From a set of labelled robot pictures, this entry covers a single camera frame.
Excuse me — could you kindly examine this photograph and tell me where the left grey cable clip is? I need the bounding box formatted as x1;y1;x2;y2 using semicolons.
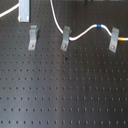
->
28;25;38;50

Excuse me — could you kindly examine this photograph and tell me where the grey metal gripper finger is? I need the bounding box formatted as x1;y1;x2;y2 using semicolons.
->
18;0;30;22

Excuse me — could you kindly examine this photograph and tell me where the white cable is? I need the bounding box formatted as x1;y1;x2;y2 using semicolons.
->
0;0;128;42

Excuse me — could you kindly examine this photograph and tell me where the grey cable clip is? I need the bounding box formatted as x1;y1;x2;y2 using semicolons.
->
109;27;119;52
61;26;71;51
28;25;38;50

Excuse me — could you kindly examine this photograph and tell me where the middle grey cable clip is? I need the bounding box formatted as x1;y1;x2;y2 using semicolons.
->
61;26;71;51

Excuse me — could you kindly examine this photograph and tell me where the right grey cable clip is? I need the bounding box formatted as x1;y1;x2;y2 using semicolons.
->
109;27;119;52

